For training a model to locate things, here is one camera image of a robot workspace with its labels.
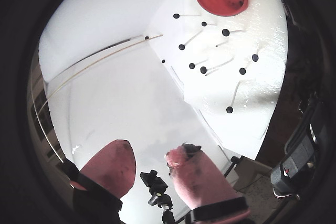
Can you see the black grey device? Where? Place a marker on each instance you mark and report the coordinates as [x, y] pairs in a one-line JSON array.
[[296, 161]]

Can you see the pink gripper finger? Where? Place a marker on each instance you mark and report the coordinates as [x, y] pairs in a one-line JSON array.
[[110, 169], [199, 182]]

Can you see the white foam board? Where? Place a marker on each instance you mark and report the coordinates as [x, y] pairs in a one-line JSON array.
[[262, 37]]

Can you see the black camera tripod head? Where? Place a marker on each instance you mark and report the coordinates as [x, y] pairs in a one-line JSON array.
[[157, 187]]

